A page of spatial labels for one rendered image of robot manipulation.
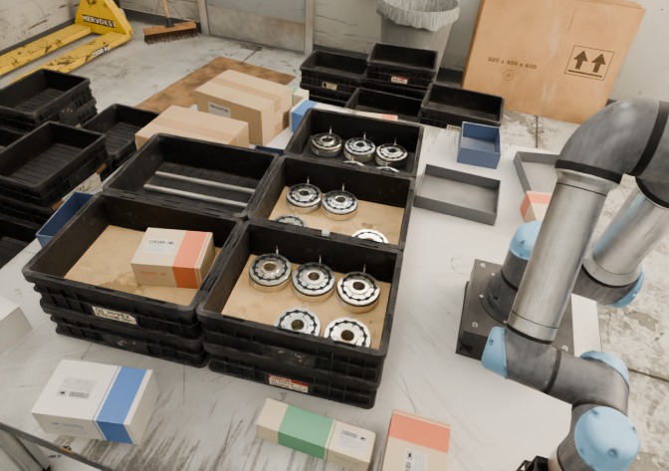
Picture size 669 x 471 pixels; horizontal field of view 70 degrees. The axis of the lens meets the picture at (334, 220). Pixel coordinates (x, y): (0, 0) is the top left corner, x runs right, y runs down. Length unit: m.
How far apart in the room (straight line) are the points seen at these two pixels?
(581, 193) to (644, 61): 3.48
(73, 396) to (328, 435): 0.52
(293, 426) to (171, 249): 0.49
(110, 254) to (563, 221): 1.04
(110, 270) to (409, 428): 0.79
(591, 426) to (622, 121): 0.43
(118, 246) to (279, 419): 0.61
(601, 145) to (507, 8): 3.12
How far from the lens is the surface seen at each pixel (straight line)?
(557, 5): 3.89
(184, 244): 1.20
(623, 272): 1.11
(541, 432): 1.25
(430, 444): 1.07
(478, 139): 2.08
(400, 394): 1.19
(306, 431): 1.07
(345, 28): 4.30
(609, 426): 0.81
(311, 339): 0.97
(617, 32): 3.98
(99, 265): 1.32
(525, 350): 0.84
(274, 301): 1.15
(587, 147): 0.81
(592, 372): 0.87
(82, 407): 1.14
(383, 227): 1.35
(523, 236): 1.14
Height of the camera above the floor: 1.73
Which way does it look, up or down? 42 degrees down
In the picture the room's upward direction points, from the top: 4 degrees clockwise
